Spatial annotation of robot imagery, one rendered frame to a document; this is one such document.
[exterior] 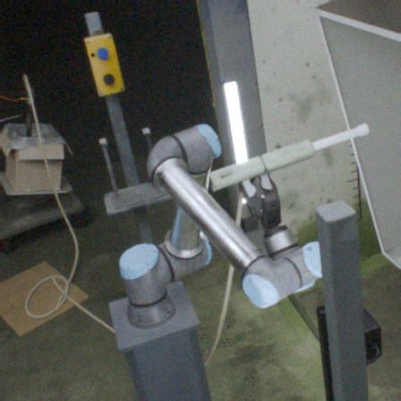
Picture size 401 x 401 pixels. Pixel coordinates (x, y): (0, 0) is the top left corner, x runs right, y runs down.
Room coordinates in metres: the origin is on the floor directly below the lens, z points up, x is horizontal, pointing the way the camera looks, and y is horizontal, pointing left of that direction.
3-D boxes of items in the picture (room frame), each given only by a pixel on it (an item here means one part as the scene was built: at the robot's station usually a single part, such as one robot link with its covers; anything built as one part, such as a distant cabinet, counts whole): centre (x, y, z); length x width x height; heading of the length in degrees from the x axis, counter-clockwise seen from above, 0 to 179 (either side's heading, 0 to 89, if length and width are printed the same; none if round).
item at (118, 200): (2.68, 0.57, 0.95); 0.26 x 0.15 x 0.32; 106
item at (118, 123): (2.83, 0.62, 0.82); 0.06 x 0.06 x 1.64; 16
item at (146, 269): (1.96, 0.46, 0.83); 0.17 x 0.15 x 0.18; 122
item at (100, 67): (2.78, 0.60, 1.42); 0.12 x 0.06 x 0.26; 106
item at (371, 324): (0.85, -0.13, 1.35); 0.09 x 0.07 x 0.07; 106
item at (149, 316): (1.95, 0.47, 0.69); 0.19 x 0.19 x 0.10
